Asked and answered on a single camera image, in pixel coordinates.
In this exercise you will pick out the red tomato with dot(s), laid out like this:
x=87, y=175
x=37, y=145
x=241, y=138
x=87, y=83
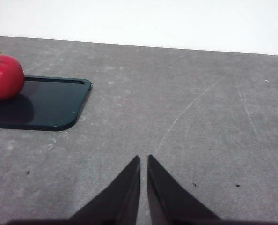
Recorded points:
x=4, y=77

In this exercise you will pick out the black rectangular tray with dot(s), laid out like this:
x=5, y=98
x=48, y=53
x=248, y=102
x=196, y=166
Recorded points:
x=52, y=103

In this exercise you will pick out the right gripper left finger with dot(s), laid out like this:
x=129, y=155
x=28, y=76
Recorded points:
x=120, y=199

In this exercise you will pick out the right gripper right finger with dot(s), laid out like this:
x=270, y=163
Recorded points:
x=169, y=201

